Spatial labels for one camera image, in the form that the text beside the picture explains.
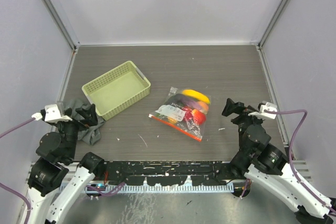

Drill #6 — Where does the grey cloth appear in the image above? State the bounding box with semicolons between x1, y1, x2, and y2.
64;98;105;145

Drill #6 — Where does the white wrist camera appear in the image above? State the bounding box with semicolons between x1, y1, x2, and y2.
248;102;278;120
31;103;72;123

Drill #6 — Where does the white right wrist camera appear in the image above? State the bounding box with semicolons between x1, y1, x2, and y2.
248;102;278;120

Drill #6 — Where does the purple toy eggplant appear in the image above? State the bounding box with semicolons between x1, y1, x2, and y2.
166;93;202;110

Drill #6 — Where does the red toy pepper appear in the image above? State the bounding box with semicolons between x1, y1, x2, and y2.
182;106;193;122

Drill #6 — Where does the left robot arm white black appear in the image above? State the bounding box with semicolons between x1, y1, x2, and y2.
24;104;106;223

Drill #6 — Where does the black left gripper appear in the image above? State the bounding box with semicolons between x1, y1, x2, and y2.
54;102;98;161

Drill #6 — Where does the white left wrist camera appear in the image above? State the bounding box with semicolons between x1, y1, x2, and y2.
31;103;72;123

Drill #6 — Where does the aluminium frame rail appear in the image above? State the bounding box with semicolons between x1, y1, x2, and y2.
256;45;308;166

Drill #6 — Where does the pale green plastic basket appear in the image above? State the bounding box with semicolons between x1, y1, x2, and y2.
81;60;151;121

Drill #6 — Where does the green toy lettuce leaf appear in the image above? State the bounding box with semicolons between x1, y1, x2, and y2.
154;111;167;120

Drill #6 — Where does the red toy apple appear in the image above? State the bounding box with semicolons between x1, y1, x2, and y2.
192;109;206;125

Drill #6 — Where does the small orange toy fruit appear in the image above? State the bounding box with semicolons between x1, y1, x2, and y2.
167;117;178;125

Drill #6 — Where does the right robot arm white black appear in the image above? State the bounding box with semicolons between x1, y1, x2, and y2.
222;98;335;223

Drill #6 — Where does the yellow toy banana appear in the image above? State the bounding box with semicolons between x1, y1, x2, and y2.
182;89;211;104

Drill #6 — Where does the clear zip bag orange zipper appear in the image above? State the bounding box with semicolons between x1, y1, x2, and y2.
149;87;211;142

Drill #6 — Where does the slotted cable duct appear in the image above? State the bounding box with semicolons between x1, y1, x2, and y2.
59;184;234;194

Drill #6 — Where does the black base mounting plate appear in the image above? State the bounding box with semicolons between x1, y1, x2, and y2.
94;161;245;186

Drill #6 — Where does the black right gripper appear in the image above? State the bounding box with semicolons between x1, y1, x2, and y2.
221;98;265;152

